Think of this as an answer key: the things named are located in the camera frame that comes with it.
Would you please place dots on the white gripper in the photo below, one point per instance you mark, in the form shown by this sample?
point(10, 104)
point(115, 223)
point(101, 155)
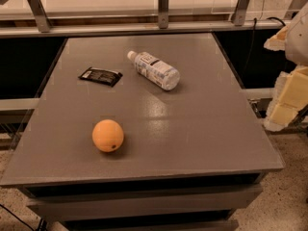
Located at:
point(298, 38)

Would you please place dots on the clear plastic water bottle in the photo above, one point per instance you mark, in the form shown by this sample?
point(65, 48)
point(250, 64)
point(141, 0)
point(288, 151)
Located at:
point(163, 75)

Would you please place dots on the grey drawer front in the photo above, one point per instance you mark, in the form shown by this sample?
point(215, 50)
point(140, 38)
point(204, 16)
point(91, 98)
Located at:
point(144, 203)

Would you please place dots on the black snack wrapper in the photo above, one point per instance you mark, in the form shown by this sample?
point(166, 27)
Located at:
point(101, 76)

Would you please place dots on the orange fruit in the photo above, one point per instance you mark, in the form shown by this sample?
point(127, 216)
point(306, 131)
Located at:
point(107, 135)

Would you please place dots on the right metal bracket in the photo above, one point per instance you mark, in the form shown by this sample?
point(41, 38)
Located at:
point(238, 17)

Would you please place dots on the metal bracket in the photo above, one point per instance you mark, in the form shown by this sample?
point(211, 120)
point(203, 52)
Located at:
point(238, 17)
point(162, 14)
point(40, 16)

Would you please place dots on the metal rail frame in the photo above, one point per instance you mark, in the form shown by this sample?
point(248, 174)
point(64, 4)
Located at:
point(138, 29)

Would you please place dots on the middle metal bracket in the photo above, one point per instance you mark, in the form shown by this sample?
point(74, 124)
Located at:
point(162, 14)

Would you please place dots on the left metal bracket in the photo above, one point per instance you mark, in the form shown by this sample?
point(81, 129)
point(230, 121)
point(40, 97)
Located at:
point(40, 16)

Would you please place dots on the black cable floor left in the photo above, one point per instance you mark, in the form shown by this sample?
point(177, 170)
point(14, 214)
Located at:
point(41, 225)

